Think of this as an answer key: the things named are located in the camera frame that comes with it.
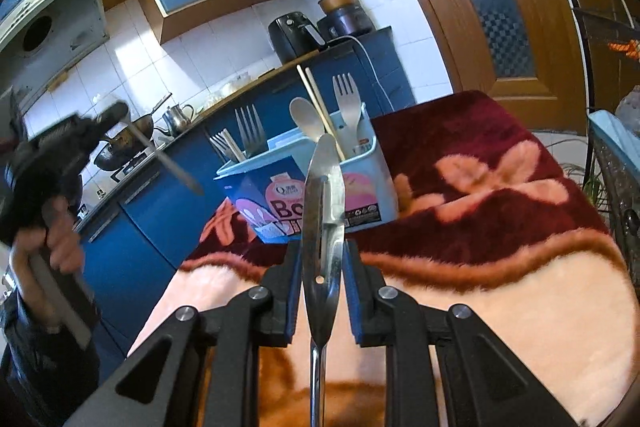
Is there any metal kettle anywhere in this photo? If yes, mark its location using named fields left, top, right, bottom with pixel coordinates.
left=152, top=103, right=195, bottom=136

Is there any light blue utensil organizer box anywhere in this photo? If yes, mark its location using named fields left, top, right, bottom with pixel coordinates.
left=214, top=103, right=401, bottom=244

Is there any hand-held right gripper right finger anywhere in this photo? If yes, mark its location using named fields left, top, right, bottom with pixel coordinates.
left=344, top=239, right=576, bottom=427

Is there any blue base cabinet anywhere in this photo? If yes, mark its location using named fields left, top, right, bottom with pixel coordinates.
left=75, top=27, right=416, bottom=358

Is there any stainless steel fork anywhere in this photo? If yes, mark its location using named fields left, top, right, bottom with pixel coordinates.
left=235, top=104, right=268, bottom=158

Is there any light blue plastic bin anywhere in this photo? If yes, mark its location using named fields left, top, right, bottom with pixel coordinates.
left=586, top=109, right=632, bottom=212

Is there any wooden door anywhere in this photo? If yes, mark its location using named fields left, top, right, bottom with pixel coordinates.
left=357, top=0, right=583, bottom=118

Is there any dark rice cooker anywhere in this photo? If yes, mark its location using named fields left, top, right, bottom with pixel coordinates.
left=316, top=3, right=375, bottom=40

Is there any silver fork right compartment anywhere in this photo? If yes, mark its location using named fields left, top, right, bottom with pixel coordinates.
left=332, top=73, right=362, bottom=158

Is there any wooden chopstick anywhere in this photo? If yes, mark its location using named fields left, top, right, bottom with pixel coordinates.
left=305, top=67, right=347, bottom=161
left=296, top=65, right=331, bottom=138

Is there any beige spoon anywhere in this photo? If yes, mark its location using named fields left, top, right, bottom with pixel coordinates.
left=289, top=97, right=328, bottom=142

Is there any person's left forearm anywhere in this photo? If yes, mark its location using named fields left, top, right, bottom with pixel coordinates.
left=0, top=272, right=101, bottom=427

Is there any green plant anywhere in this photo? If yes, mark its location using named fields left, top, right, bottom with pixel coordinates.
left=560, top=162, right=607, bottom=210

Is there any stainless steel spoon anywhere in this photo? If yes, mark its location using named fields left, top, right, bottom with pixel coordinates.
left=301, top=133, right=347, bottom=427

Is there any person's left hand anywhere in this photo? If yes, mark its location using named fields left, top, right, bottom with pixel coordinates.
left=10, top=196, right=85, bottom=308

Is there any black air fryer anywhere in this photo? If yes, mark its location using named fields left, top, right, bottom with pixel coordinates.
left=267, top=11, right=327, bottom=64

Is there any red floral blanket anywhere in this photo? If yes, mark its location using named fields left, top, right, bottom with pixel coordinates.
left=127, top=89, right=633, bottom=427

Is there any black metal rack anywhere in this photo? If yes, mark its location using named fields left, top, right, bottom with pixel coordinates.
left=567, top=0, right=640, bottom=303

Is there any black pan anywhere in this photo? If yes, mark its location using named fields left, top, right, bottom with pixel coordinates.
left=93, top=139, right=138, bottom=172

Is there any orange produce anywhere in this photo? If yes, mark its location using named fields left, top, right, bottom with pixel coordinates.
left=607, top=38, right=640, bottom=58

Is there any white power cable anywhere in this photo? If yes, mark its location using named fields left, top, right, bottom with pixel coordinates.
left=325, top=34, right=396, bottom=112

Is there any gas stove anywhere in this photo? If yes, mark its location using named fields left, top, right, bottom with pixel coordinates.
left=110, top=147, right=166, bottom=184

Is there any brown pot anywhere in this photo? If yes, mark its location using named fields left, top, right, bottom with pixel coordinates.
left=318, top=0, right=360, bottom=14

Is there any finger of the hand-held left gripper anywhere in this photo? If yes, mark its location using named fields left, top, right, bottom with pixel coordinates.
left=95, top=101, right=131, bottom=132

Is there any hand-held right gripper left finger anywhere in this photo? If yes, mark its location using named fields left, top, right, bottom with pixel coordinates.
left=62, top=239, right=305, bottom=427

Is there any metal wok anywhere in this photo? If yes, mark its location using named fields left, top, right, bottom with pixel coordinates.
left=102, top=93, right=173, bottom=150

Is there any range hood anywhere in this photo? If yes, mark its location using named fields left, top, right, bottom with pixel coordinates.
left=0, top=0, right=110, bottom=72

